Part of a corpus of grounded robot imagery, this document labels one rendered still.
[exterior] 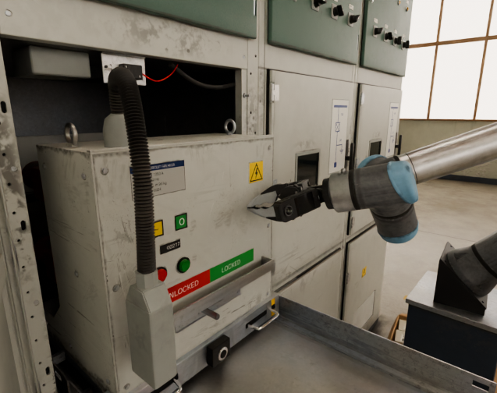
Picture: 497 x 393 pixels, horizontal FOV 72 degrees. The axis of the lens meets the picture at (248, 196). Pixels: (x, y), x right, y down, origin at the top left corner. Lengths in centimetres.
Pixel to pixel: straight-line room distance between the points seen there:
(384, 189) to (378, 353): 44
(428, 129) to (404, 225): 791
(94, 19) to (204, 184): 37
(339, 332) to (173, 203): 58
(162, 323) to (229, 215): 32
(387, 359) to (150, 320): 62
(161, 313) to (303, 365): 46
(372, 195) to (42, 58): 68
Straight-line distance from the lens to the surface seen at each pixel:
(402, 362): 98
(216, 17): 94
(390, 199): 74
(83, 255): 70
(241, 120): 102
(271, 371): 92
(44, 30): 72
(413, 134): 877
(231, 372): 92
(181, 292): 77
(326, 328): 103
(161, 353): 63
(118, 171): 61
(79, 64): 81
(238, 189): 82
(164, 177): 67
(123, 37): 79
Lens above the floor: 145
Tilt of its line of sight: 14 degrees down
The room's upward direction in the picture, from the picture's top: straight up
